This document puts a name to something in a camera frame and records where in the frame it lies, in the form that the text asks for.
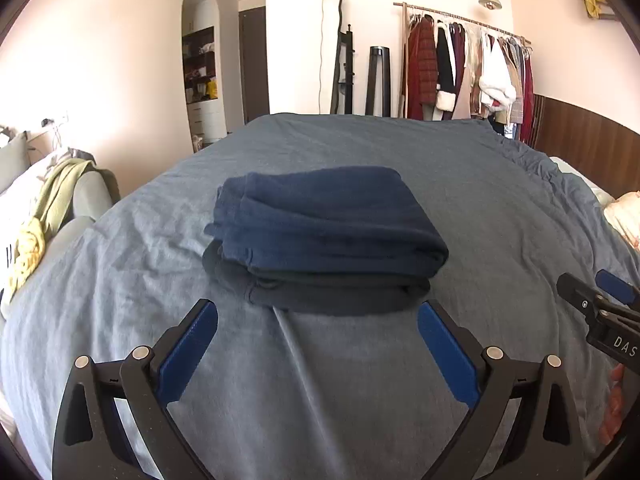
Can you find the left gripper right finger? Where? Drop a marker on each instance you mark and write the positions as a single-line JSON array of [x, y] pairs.
[[544, 441]]

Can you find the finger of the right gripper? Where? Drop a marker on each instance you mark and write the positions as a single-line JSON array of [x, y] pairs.
[[584, 299], [625, 293]]

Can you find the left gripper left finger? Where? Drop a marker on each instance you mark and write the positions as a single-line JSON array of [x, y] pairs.
[[90, 440]]

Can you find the navy blue pants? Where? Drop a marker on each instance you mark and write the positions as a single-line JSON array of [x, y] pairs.
[[343, 220]]

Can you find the person's right hand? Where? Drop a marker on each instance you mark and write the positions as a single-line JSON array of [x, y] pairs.
[[613, 413]]

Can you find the cream floral pillow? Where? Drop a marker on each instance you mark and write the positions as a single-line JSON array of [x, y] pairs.
[[622, 213]]

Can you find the wooden headboard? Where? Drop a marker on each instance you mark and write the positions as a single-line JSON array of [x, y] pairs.
[[602, 150]]

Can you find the clothes rack with hanging clothes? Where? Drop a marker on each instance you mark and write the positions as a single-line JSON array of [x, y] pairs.
[[453, 67]]

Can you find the dark folded garment underneath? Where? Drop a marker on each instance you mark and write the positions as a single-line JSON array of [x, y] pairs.
[[318, 294]]

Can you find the black cylinder stand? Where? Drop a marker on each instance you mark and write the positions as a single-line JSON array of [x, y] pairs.
[[378, 83]]

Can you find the black leaning ladder rack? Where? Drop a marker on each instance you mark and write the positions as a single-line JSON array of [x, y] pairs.
[[343, 76]]

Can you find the dark brown door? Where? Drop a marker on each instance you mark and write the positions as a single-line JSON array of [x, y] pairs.
[[253, 57]]

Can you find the wavy frame floor mirror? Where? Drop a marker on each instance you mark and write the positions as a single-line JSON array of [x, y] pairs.
[[329, 51]]

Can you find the arched wall shelf niche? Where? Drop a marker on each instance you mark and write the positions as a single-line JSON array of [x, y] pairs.
[[204, 104]]

